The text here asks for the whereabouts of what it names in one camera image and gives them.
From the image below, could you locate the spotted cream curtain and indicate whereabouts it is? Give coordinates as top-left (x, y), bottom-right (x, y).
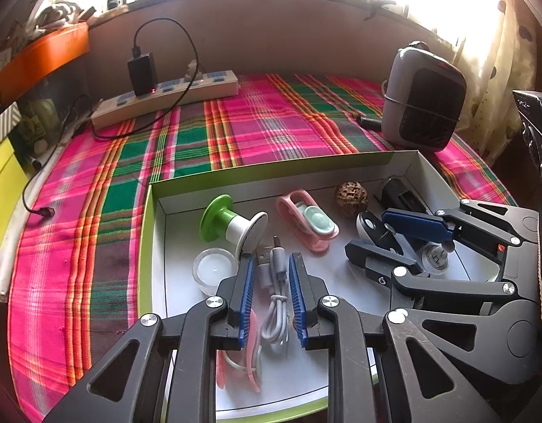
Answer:
top-left (451, 0), bottom-right (540, 172)

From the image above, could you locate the dark window latch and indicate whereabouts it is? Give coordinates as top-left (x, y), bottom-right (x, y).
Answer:
top-left (363, 0), bottom-right (397, 23)

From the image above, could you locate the green striped box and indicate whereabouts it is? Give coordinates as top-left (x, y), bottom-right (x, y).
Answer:
top-left (0, 101), bottom-right (23, 159)

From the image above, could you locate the small black device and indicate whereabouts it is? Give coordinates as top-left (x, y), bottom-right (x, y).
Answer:
top-left (375, 177), bottom-right (425, 214)

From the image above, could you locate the yellow rubber band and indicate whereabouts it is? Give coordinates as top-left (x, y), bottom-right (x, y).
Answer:
top-left (536, 229), bottom-right (542, 322)

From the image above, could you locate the white and black round gadget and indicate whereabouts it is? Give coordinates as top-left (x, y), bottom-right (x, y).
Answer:
top-left (356, 210), bottom-right (401, 250)

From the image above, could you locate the beige power strip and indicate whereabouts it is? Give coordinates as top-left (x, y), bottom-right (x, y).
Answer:
top-left (91, 69), bottom-right (240, 131)

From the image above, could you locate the white plastic bag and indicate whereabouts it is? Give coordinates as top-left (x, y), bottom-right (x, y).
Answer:
top-left (26, 0), bottom-right (91, 31)

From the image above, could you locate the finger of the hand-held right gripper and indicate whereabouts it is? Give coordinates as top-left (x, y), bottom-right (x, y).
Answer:
top-left (382, 200), bottom-right (540, 256)
top-left (345, 240), bottom-right (518, 357)

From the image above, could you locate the white paper sheet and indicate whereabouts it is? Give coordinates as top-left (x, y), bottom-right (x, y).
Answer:
top-left (0, 247), bottom-right (25, 303)

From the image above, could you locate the green and white spool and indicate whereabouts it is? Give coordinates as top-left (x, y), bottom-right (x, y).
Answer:
top-left (200, 196), bottom-right (269, 257)

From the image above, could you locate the grey space heater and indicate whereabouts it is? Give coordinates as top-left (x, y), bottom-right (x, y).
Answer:
top-left (381, 42), bottom-right (468, 153)

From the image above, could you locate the grey cable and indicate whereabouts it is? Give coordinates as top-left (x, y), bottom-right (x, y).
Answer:
top-left (254, 235), bottom-right (294, 354)

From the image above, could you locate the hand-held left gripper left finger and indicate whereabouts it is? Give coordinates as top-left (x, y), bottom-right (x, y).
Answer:
top-left (42, 256), bottom-right (257, 423)

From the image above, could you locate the black charger adapter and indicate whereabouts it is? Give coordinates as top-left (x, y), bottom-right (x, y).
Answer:
top-left (127, 52), bottom-right (159, 98)

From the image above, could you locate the pink and teal cable clip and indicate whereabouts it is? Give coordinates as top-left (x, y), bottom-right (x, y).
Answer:
top-left (275, 189), bottom-right (341, 253)

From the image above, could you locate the brown walnut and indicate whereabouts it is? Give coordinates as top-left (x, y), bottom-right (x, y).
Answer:
top-left (334, 180), bottom-right (369, 218)

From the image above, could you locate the black loose cable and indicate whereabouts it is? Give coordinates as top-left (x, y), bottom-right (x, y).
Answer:
top-left (22, 94), bottom-right (102, 219)

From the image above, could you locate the orange tray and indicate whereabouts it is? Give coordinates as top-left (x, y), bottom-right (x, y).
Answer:
top-left (0, 22), bottom-right (90, 98)

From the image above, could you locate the black charger cable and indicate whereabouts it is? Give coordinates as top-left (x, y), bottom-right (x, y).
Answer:
top-left (92, 18), bottom-right (199, 139)

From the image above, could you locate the yellow box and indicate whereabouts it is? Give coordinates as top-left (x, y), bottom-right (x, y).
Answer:
top-left (0, 139), bottom-right (29, 252)

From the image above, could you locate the small clear candle cup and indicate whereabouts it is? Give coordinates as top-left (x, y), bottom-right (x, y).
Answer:
top-left (192, 249), bottom-right (235, 297)

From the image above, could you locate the shallow white cardboard box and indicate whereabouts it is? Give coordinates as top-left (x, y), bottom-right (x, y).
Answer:
top-left (136, 150), bottom-right (505, 411)

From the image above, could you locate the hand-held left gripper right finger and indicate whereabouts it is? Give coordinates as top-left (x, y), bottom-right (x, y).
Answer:
top-left (288, 253), bottom-right (503, 423)

